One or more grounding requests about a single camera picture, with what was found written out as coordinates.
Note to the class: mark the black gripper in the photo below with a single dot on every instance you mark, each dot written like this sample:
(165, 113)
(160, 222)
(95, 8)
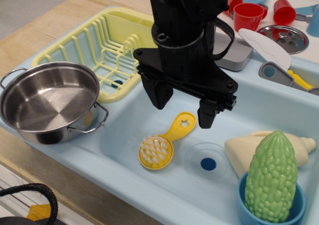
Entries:
(195, 74)

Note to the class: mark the yellow dish brush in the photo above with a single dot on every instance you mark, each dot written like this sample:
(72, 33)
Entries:
(157, 151)

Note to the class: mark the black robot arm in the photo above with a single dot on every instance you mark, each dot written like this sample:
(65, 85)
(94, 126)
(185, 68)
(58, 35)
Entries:
(184, 33)

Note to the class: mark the steel pot lid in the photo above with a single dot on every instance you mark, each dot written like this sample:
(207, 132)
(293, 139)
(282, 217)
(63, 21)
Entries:
(290, 39)

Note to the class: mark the stainless steel pot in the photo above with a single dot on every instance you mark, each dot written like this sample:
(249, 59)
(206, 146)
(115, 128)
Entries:
(52, 103)

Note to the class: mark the light blue toy sink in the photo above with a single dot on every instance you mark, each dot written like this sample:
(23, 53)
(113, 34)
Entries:
(99, 174)

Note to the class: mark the grey toy faucet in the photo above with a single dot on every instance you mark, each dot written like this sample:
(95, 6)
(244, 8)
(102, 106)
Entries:
(237, 56)

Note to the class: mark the cream toy soap bottle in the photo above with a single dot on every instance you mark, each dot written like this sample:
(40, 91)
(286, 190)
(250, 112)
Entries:
(240, 150)

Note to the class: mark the yellow dish rack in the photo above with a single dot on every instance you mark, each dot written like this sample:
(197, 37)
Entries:
(105, 44)

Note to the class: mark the red cup front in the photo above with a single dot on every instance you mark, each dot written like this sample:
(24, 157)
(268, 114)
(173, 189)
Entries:
(248, 16)

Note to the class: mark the red cup lying left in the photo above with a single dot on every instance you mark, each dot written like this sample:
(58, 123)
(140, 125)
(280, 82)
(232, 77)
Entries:
(231, 5)

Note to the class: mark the yellow toy utensil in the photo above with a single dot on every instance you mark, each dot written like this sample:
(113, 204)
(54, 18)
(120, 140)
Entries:
(300, 81)

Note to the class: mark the green toy bitter gourd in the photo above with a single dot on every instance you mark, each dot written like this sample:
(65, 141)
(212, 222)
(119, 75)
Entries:
(271, 180)

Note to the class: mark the red cup right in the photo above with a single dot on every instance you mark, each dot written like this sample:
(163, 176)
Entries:
(284, 13)

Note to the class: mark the light blue cup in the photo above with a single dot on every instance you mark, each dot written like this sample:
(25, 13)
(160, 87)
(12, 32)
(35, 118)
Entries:
(313, 26)

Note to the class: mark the blue plastic cup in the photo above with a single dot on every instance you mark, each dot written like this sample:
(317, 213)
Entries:
(297, 210)

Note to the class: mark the yellow tape piece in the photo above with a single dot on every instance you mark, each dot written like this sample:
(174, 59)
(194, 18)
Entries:
(39, 212)

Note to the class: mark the grey toy utensil handle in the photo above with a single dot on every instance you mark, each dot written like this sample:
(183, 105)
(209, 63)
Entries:
(272, 72)

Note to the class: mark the blue utensil handle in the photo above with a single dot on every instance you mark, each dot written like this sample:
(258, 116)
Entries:
(307, 10)

